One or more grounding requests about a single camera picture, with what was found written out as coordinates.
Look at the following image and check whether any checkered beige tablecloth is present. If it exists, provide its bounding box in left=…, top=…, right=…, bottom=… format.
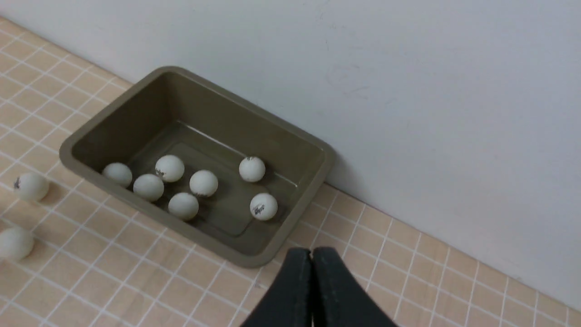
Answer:
left=0, top=18, right=581, bottom=327

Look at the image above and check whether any white ball upper left group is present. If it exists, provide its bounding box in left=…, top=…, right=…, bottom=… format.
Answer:
left=13, top=172, right=49, bottom=201

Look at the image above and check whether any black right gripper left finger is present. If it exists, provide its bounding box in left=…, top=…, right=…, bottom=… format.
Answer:
left=242, top=247, right=313, bottom=327

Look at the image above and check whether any white ball logo top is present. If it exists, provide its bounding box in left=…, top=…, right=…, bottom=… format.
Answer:
left=154, top=155, right=185, bottom=183

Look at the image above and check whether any white ball plain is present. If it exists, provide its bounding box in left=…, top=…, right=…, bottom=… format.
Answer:
left=189, top=170, right=219, bottom=197
left=0, top=227, right=34, bottom=261

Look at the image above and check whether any white ball logo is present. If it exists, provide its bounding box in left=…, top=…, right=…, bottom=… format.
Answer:
left=154, top=155, right=185, bottom=183
left=167, top=193, right=199, bottom=221

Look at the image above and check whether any olive plastic bin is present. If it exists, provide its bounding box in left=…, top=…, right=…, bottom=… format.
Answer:
left=59, top=66, right=337, bottom=269

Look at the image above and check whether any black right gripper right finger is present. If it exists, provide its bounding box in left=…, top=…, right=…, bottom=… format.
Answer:
left=311, top=247, right=397, bottom=327

